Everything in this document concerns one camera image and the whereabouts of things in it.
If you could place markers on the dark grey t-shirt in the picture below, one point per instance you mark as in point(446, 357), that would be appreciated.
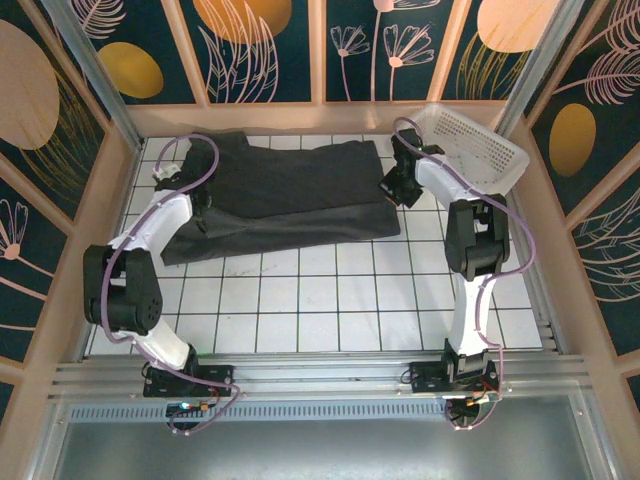
point(300, 185)

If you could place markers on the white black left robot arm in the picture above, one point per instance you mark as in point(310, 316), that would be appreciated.
point(165, 215)

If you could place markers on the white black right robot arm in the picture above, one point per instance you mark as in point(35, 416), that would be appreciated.
point(470, 310)

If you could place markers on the white perforated plastic basket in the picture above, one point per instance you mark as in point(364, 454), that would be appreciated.
point(480, 145)

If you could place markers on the small circuit board with led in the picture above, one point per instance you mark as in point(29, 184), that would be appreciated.
point(187, 406)

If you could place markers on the grey sheet metal tray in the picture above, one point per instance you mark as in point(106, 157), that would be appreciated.
point(320, 455)

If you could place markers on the aluminium frame post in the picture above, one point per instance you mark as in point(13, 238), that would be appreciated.
point(100, 75)
point(540, 65)

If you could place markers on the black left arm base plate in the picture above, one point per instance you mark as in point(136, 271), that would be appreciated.
point(215, 375)

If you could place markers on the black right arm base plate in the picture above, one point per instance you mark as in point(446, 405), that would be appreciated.
point(425, 377)

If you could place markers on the aluminium mounting rail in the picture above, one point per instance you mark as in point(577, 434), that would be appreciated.
point(320, 370)

